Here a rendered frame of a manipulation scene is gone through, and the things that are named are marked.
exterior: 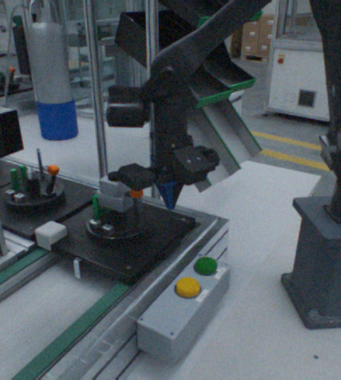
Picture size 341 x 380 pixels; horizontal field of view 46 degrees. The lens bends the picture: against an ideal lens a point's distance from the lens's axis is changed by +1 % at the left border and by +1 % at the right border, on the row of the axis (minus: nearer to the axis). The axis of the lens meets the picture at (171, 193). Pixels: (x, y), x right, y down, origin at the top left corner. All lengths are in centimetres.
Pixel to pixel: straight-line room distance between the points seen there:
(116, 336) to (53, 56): 124
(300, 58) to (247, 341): 440
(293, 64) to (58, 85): 369
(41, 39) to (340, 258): 130
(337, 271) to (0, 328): 58
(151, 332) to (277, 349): 24
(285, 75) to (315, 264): 440
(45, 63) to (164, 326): 124
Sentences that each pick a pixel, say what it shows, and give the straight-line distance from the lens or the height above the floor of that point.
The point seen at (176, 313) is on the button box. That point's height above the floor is 96.
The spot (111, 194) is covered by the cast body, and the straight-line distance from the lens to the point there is 79.
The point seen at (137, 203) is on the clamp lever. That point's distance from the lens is 78.
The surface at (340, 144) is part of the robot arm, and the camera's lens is 69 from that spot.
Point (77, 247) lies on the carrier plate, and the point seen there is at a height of 97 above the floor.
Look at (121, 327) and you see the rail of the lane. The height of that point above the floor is 96.
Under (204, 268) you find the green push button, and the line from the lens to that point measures 73.
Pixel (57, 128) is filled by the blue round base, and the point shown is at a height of 91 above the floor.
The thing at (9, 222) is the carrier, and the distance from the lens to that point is 93.
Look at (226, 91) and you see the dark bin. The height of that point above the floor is 121.
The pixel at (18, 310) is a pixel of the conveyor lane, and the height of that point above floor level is 92.
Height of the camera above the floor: 142
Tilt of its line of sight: 27 degrees down
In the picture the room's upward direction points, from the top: straight up
